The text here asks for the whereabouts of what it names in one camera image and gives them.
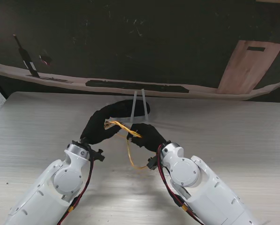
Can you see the white router with antennas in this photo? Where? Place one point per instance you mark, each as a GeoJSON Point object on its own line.
{"type": "Point", "coordinates": [139, 107]}

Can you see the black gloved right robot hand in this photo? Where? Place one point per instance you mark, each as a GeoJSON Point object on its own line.
{"type": "Point", "coordinates": [149, 138]}

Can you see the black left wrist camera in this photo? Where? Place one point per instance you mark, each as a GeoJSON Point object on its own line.
{"type": "Point", "coordinates": [98, 155]}

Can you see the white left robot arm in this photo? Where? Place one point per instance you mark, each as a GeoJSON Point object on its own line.
{"type": "Point", "coordinates": [48, 192]}

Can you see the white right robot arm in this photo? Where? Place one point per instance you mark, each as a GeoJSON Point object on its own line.
{"type": "Point", "coordinates": [205, 187]}

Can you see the wooden cutting board print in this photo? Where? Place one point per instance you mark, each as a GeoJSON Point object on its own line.
{"type": "Point", "coordinates": [245, 68]}

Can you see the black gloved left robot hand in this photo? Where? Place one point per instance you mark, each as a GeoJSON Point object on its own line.
{"type": "Point", "coordinates": [95, 131]}

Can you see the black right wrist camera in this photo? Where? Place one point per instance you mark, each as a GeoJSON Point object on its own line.
{"type": "Point", "coordinates": [153, 163]}

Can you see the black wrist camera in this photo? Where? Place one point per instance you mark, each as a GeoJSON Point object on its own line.
{"type": "Point", "coordinates": [98, 155]}
{"type": "Point", "coordinates": [153, 163]}

